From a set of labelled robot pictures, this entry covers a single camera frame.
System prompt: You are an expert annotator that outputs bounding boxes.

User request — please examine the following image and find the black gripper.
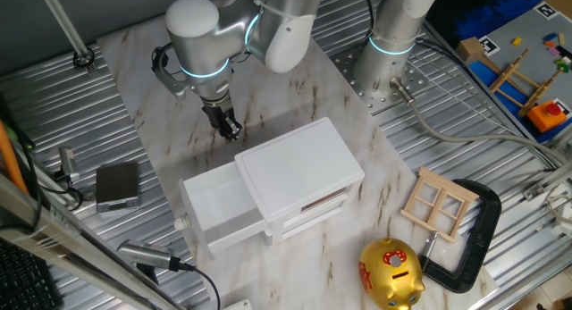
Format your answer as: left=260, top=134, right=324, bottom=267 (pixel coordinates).
left=200, top=98, right=244, bottom=142

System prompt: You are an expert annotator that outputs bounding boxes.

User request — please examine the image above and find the white drawer with knob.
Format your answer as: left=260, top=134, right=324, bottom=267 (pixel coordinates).
left=172, top=161, right=269, bottom=261

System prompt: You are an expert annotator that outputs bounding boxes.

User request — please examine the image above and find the white mini cabinet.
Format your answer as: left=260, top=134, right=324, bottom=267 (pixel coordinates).
left=234, top=116, right=366, bottom=247

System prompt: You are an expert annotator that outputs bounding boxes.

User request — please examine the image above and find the silver digital scale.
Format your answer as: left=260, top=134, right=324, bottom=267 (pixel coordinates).
left=95, top=161, right=142, bottom=214

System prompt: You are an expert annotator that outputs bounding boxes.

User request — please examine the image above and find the marble pattern board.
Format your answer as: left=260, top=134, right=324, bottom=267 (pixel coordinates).
left=96, top=0, right=501, bottom=310

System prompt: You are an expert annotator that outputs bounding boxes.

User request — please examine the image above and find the metal pole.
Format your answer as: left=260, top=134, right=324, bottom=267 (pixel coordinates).
left=37, top=0, right=97, bottom=75

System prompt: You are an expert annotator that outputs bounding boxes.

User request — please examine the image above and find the orange pole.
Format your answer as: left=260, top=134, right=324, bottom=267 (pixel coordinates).
left=0, top=120, right=30, bottom=197

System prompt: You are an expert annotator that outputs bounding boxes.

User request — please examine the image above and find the golden piggy bank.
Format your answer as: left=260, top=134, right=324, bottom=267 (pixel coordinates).
left=357, top=237, right=426, bottom=310

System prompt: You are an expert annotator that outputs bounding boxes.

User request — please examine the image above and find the large wooden block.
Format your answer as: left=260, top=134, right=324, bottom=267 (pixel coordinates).
left=455, top=36, right=487, bottom=65

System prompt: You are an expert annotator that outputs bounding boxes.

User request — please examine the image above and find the black keyboard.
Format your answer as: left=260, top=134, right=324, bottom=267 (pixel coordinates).
left=0, top=238, right=63, bottom=310

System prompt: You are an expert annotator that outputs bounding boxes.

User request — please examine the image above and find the black white marker tag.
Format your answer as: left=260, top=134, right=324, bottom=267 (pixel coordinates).
left=534, top=1, right=559, bottom=21
left=553, top=97, right=572, bottom=119
left=478, top=35, right=501, bottom=56

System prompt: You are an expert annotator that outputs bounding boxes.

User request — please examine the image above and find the black C-clamp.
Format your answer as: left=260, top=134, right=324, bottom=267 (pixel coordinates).
left=417, top=179, right=503, bottom=295

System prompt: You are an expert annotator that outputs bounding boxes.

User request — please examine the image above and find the blue foam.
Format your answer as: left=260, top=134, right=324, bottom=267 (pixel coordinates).
left=453, top=0, right=558, bottom=41

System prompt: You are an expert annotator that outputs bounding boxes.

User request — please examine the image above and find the orange emergency stop button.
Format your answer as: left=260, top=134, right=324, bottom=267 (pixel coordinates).
left=526, top=99, right=568, bottom=134

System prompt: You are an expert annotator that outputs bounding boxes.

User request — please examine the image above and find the grey brick baseplate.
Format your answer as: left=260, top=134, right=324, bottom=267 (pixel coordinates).
left=467, top=1, right=572, bottom=137

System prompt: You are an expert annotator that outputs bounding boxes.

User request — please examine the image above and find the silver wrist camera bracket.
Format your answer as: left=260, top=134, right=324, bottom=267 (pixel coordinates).
left=150, top=45, right=189, bottom=100

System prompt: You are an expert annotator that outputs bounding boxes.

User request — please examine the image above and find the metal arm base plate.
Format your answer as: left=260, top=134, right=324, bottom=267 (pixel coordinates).
left=328, top=41, right=430, bottom=117

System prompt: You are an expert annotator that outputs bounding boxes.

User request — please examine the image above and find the black camera cable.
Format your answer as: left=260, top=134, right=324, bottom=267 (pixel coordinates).
left=172, top=256, right=223, bottom=310

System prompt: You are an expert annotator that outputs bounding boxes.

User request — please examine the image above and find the silver camera on stand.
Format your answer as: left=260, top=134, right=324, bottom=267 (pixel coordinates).
left=116, top=239, right=184, bottom=285

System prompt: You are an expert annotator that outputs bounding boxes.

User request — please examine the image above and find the small silver camera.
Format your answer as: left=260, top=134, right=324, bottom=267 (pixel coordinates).
left=54, top=146, right=81, bottom=184

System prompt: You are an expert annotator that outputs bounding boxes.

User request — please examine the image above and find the black arm base cable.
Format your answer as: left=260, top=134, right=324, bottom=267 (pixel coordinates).
left=362, top=0, right=377, bottom=39

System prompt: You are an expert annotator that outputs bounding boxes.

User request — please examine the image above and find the aluminium frame beam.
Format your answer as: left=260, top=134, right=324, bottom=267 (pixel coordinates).
left=0, top=173, right=184, bottom=310

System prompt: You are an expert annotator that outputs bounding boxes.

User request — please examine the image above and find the grey cable with connector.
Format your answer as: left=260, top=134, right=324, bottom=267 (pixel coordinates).
left=388, top=76, right=571, bottom=168

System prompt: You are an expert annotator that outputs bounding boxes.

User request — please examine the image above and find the wooden window frame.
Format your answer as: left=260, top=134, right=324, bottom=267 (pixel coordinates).
left=400, top=165, right=481, bottom=244

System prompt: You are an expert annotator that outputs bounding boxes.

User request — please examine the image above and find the aluminium rail with bracket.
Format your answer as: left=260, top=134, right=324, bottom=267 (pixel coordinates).
left=521, top=157, right=572, bottom=203

